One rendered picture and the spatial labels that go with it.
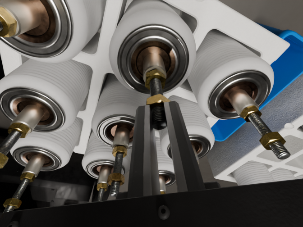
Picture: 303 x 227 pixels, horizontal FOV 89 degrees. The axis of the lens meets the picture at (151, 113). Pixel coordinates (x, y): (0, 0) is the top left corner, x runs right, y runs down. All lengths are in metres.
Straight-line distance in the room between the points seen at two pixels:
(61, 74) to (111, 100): 0.07
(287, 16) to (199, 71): 0.34
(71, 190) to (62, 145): 0.32
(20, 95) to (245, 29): 0.30
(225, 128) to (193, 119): 0.27
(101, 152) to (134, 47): 0.20
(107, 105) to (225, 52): 0.17
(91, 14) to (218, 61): 0.15
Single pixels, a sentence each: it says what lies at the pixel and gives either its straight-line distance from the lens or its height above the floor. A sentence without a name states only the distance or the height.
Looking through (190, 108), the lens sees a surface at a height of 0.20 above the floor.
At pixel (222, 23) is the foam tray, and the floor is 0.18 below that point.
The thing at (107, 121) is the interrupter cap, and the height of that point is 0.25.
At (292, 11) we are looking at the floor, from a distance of 0.54.
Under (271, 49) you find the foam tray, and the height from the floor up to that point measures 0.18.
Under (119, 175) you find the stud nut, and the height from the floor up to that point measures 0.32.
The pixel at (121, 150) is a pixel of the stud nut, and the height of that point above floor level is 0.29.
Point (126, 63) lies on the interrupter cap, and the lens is 0.17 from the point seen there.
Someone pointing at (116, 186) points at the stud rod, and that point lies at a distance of 0.19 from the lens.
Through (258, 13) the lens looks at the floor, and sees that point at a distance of 0.49.
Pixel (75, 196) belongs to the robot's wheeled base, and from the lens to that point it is 0.62.
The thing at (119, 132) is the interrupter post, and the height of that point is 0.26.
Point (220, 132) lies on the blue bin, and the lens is 0.54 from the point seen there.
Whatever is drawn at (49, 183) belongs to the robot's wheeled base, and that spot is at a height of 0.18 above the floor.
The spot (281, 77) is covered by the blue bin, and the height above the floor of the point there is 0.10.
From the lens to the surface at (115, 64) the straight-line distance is 0.18.
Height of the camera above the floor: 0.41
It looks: 49 degrees down
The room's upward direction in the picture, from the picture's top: 177 degrees clockwise
